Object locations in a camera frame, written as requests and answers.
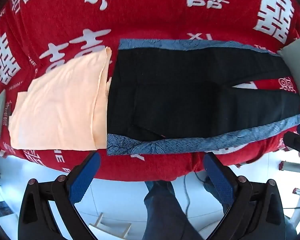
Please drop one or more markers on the black pants with blue trim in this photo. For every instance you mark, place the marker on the black pants with blue trim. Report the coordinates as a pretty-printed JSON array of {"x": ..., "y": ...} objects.
[{"x": 177, "y": 92}]

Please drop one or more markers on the folded peach cloth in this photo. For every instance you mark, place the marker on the folded peach cloth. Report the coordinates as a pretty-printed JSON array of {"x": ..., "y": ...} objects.
[{"x": 60, "y": 105}]

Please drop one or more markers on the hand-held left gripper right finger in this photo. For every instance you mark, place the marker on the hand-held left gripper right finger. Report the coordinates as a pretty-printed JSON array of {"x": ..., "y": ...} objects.
[{"x": 220, "y": 182}]

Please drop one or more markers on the person's left leg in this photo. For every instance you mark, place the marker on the person's left leg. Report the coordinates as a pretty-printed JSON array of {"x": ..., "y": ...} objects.
[{"x": 165, "y": 205}]

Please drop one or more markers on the red printed blanket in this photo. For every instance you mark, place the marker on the red printed blanket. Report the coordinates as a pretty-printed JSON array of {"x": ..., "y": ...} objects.
[{"x": 152, "y": 10}]

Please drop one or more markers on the wooden stool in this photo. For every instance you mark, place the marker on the wooden stool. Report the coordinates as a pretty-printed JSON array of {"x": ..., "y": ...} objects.
[{"x": 122, "y": 227}]

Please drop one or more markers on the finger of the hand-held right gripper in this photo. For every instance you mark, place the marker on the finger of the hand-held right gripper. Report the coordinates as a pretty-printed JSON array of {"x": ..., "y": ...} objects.
[{"x": 296, "y": 141}]

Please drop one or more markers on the white metal rack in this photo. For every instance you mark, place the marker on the white metal rack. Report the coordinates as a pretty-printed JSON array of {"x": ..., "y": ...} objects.
[{"x": 298, "y": 166}]

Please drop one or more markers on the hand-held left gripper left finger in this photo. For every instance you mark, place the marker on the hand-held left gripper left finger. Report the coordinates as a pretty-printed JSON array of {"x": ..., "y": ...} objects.
[{"x": 83, "y": 181}]

